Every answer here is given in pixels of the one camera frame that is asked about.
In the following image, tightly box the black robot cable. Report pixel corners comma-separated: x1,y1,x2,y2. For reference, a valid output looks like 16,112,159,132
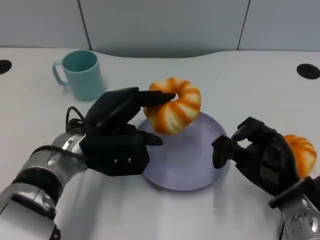
37,106,90,163

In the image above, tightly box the orange white toy bread roll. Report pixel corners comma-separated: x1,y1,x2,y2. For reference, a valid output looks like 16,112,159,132
143,77,202,136
282,134,318,180

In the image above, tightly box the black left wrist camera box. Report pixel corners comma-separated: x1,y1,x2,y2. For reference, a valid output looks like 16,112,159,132
80,129,151,177

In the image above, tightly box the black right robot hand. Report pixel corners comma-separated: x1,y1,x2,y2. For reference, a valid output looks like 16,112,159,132
211,116,301,198

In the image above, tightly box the lilac plate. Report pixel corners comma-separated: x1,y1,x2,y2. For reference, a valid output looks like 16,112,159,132
136,111,230,192

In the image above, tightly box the pale green mug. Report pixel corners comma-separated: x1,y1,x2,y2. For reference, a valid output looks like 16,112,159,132
51,49,107,102

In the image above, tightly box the black table cable grommet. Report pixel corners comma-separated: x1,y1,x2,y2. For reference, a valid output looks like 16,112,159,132
296,63,320,81
0,59,13,75

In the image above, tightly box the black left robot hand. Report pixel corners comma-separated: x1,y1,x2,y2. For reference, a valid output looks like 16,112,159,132
82,86,177,147

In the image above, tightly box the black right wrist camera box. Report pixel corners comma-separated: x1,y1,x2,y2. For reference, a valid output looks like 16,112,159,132
268,176,320,209

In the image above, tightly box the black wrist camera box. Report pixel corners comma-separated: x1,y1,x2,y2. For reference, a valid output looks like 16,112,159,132
268,176,320,209
80,129,151,177

